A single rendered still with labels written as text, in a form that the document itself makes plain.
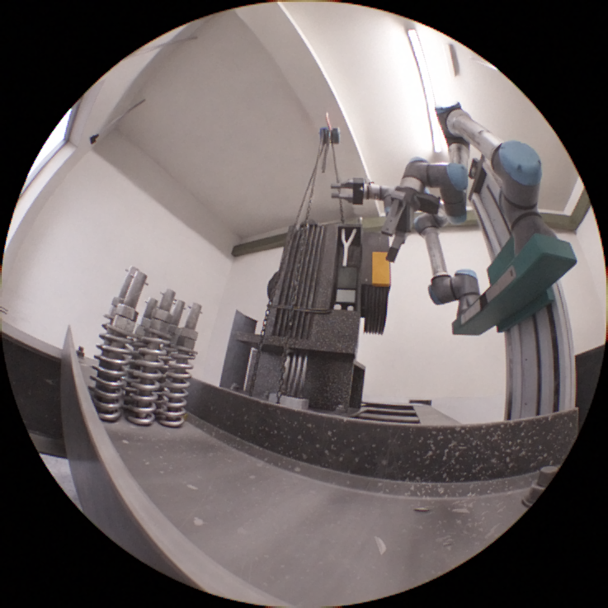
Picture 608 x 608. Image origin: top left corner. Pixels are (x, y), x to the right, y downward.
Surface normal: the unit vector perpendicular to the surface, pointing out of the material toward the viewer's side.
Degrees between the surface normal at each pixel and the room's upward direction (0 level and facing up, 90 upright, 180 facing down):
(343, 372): 90
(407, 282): 90
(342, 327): 90
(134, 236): 90
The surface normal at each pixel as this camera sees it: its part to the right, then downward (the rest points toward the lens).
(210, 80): -0.15, 0.92
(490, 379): -0.44, -0.38
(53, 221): 0.88, -0.03
